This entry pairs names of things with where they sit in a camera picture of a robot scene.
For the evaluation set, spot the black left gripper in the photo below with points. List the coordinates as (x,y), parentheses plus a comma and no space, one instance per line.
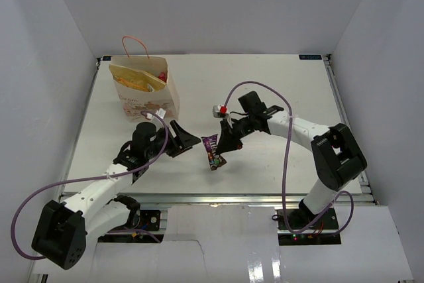
(185,140)

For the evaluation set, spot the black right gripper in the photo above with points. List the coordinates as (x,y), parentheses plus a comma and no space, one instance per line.
(228,140)

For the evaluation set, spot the brown M&M's packet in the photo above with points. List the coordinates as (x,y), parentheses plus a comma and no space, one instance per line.
(215,160)

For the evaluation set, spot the small pink candy packet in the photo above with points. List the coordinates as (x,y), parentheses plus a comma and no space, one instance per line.
(162,76)

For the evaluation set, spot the tan popcorn chips bag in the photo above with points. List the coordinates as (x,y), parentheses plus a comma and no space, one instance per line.
(136,79)

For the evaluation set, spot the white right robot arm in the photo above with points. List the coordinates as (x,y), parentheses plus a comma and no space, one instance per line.
(336,154)

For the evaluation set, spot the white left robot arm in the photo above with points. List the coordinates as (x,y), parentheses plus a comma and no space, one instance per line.
(64,228)

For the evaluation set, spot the cream bear paper bag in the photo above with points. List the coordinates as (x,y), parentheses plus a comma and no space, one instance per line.
(133,101)

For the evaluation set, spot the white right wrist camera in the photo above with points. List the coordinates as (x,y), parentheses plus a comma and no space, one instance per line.
(221,112)

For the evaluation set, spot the aluminium table frame rail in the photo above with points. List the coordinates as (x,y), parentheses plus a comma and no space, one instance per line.
(253,199)

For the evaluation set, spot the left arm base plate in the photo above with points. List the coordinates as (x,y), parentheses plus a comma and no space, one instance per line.
(148,220)

